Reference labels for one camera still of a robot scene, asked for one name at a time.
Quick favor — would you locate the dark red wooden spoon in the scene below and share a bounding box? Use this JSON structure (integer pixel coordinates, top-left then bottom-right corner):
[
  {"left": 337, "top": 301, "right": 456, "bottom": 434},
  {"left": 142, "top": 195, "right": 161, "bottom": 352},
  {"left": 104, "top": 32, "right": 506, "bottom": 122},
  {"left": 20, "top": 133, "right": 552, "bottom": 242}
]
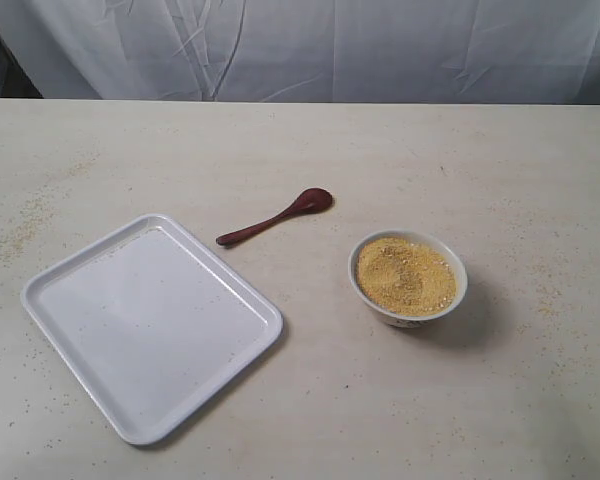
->
[{"left": 216, "top": 188, "right": 334, "bottom": 248}]

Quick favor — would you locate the yellow grain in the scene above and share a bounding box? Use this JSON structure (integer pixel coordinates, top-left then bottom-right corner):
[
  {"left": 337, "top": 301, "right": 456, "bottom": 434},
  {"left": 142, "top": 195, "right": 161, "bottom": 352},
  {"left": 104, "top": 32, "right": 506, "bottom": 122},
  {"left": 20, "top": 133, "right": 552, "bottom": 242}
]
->
[{"left": 355, "top": 237, "right": 456, "bottom": 317}]

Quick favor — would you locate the white ceramic bowl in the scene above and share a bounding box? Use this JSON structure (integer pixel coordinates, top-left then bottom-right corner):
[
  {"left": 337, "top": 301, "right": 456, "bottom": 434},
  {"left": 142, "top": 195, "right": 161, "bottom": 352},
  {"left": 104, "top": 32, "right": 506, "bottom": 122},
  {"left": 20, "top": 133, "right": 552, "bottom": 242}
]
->
[{"left": 348, "top": 229, "right": 468, "bottom": 328}]

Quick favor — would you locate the white rectangular plastic tray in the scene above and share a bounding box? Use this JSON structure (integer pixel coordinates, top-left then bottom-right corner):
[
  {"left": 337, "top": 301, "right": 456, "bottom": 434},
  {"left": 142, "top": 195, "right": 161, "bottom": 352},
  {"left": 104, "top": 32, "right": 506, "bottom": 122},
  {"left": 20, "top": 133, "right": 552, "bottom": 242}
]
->
[{"left": 21, "top": 214, "right": 284, "bottom": 446}]

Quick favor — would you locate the white backdrop cloth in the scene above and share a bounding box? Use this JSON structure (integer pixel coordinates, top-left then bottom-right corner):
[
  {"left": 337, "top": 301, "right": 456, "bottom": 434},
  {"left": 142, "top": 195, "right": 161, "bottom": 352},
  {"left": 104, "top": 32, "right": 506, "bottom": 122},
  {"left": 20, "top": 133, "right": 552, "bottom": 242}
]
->
[{"left": 0, "top": 0, "right": 600, "bottom": 104}]

